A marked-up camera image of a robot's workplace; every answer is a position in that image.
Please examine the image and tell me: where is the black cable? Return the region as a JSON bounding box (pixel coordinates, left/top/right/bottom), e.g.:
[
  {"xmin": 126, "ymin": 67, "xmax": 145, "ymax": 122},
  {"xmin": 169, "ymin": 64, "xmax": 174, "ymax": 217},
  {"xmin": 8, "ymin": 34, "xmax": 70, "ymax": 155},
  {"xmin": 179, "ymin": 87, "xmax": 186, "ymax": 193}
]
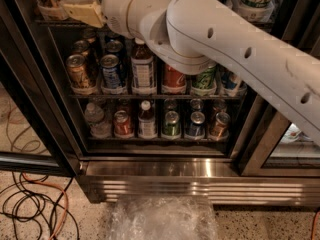
[{"xmin": 0, "ymin": 171, "xmax": 81, "ymax": 240}]

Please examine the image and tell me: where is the clear plastic wrap bundle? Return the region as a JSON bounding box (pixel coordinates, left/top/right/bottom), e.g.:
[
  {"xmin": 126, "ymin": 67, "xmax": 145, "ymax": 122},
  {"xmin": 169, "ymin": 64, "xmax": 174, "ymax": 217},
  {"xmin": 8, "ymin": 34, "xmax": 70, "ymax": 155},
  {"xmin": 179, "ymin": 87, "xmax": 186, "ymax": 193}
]
[{"xmin": 108, "ymin": 196, "xmax": 218, "ymax": 240}]

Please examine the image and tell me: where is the blue can bottom shelf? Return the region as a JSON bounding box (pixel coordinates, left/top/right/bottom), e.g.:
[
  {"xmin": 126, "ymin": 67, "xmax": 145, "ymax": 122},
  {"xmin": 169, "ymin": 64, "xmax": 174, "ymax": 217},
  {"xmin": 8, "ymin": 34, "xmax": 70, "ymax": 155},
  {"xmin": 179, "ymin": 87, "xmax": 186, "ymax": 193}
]
[{"xmin": 186, "ymin": 111, "xmax": 205, "ymax": 138}]

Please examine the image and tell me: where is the orange cable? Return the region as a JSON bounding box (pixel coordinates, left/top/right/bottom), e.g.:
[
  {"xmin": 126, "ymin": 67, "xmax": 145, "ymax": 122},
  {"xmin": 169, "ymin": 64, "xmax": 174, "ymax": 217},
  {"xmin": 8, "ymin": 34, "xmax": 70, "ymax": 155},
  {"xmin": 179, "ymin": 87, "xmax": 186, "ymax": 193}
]
[{"xmin": 20, "ymin": 172, "xmax": 70, "ymax": 240}]

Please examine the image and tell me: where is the blue Pepsi can middle front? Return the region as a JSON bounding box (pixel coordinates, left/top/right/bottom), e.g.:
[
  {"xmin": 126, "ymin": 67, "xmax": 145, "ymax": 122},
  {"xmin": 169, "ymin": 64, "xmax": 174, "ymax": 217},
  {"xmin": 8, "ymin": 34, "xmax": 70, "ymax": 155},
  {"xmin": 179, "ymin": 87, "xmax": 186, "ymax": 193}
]
[{"xmin": 100, "ymin": 54, "xmax": 125, "ymax": 89}]

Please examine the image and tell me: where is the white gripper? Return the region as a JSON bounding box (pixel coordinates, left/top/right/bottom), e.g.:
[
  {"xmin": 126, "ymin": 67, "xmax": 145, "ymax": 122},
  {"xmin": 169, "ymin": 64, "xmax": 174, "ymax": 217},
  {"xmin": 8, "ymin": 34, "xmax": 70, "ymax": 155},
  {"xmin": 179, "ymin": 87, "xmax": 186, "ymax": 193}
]
[{"xmin": 60, "ymin": 0, "xmax": 133, "ymax": 39}]

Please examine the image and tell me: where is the red can bottom shelf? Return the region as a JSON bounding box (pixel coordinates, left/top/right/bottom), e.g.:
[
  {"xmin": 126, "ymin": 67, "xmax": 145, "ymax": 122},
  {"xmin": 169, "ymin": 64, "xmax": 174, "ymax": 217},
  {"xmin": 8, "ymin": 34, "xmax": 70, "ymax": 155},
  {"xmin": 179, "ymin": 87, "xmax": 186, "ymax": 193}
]
[{"xmin": 114, "ymin": 110, "xmax": 133, "ymax": 136}]

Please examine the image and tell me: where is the clear water bottle bottom shelf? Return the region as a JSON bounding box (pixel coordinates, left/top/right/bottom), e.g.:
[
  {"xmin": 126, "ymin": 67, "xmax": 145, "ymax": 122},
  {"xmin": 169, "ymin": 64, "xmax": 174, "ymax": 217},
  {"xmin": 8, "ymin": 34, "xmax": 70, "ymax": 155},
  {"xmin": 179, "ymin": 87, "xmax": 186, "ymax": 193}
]
[{"xmin": 84, "ymin": 102, "xmax": 111, "ymax": 139}]

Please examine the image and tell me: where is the red Coke can middle front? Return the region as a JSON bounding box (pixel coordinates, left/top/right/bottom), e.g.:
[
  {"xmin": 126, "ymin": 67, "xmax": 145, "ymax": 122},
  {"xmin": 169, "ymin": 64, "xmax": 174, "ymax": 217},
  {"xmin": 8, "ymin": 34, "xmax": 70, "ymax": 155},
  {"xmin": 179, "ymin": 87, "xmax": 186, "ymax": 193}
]
[{"xmin": 163, "ymin": 64, "xmax": 186, "ymax": 88}]

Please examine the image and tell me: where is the brown tea bottle middle shelf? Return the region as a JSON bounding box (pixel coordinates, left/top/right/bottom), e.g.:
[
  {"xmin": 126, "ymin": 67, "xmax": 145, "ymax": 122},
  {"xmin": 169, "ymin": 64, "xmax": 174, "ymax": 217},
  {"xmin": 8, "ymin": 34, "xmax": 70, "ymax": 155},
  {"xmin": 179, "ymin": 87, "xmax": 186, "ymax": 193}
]
[{"xmin": 131, "ymin": 38, "xmax": 155, "ymax": 88}]

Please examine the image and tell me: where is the open fridge door left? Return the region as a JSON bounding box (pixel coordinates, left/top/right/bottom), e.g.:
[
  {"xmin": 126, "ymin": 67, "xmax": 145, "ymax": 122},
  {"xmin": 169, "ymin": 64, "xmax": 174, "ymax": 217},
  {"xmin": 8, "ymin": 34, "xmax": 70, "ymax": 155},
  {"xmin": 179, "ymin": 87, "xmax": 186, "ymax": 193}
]
[{"xmin": 0, "ymin": 4, "xmax": 79, "ymax": 176}]

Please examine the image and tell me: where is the green can middle front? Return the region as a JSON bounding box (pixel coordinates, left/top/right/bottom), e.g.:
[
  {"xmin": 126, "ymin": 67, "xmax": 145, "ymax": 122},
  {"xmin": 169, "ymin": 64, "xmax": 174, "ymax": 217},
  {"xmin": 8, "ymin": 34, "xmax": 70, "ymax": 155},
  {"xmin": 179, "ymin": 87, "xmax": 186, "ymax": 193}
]
[{"xmin": 192, "ymin": 62, "xmax": 217, "ymax": 90}]

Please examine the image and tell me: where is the gold can middle front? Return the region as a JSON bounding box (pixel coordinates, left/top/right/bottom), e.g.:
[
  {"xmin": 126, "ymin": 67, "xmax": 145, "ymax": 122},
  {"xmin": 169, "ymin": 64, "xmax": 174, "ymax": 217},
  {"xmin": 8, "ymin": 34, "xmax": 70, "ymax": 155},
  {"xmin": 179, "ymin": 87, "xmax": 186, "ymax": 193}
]
[{"xmin": 66, "ymin": 54, "xmax": 96, "ymax": 89}]

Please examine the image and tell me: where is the blue can middle second row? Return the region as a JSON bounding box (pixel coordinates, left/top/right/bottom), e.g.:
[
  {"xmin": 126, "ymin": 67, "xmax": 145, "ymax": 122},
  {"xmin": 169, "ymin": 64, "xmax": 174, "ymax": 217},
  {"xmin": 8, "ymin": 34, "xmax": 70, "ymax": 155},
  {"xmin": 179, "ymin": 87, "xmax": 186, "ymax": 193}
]
[{"xmin": 106, "ymin": 40, "xmax": 125, "ymax": 60}]

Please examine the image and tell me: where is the gold can bottom right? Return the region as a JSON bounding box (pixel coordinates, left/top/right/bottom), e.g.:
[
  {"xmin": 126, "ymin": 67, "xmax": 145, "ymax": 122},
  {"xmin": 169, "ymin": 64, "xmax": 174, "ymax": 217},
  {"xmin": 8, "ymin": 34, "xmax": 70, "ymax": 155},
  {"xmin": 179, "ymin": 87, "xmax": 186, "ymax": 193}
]
[{"xmin": 210, "ymin": 112, "xmax": 231, "ymax": 137}]

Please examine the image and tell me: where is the stainless steel fridge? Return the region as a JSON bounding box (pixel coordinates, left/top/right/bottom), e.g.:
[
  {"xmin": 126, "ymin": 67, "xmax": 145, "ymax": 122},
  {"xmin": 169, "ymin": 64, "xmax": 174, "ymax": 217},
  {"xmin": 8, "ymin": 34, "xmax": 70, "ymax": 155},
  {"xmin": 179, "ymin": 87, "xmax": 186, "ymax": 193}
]
[{"xmin": 0, "ymin": 0, "xmax": 320, "ymax": 206}]

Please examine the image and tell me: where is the green can bottom shelf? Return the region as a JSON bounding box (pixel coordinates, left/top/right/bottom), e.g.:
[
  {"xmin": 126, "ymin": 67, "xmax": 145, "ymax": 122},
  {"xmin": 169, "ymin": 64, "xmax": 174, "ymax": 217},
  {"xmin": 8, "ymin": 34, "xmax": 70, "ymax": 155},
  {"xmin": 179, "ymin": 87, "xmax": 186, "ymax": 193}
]
[{"xmin": 162, "ymin": 111, "xmax": 180, "ymax": 136}]

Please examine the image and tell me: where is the silver blue can middle front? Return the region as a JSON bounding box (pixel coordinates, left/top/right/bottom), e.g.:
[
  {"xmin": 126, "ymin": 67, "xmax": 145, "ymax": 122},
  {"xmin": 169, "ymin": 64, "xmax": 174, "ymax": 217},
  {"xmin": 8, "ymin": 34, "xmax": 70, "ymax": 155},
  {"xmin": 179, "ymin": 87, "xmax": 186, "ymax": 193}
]
[{"xmin": 220, "ymin": 67, "xmax": 242, "ymax": 91}]

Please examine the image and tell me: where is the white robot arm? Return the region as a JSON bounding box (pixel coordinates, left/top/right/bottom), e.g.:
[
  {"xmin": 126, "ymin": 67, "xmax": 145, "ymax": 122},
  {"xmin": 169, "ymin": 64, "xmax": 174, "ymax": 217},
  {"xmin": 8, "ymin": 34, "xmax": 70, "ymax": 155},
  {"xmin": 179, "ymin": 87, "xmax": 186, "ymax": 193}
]
[{"xmin": 60, "ymin": 0, "xmax": 320, "ymax": 144}]

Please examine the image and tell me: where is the brown tea bottle bottom shelf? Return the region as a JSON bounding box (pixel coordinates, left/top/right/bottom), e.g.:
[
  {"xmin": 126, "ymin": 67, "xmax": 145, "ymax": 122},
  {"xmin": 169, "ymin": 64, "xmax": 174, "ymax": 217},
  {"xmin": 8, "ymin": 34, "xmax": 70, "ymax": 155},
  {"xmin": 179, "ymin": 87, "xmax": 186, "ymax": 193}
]
[{"xmin": 138, "ymin": 100, "xmax": 157, "ymax": 139}]

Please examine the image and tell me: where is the brown tea bottle shelf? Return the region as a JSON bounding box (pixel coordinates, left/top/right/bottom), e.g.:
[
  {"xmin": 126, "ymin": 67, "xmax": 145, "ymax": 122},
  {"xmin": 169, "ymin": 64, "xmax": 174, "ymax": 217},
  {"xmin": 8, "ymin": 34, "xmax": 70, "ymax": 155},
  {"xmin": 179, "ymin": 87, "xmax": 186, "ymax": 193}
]
[
  {"xmin": 131, "ymin": 38, "xmax": 155, "ymax": 88},
  {"xmin": 138, "ymin": 100, "xmax": 157, "ymax": 139}
]

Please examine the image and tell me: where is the gold can middle second row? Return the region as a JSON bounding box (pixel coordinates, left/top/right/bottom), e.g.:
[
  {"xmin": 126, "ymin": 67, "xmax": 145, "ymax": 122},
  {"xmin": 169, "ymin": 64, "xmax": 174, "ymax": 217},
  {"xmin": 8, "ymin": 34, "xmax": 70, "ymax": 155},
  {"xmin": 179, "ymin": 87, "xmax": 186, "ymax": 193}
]
[{"xmin": 72, "ymin": 40, "xmax": 98, "ymax": 68}]

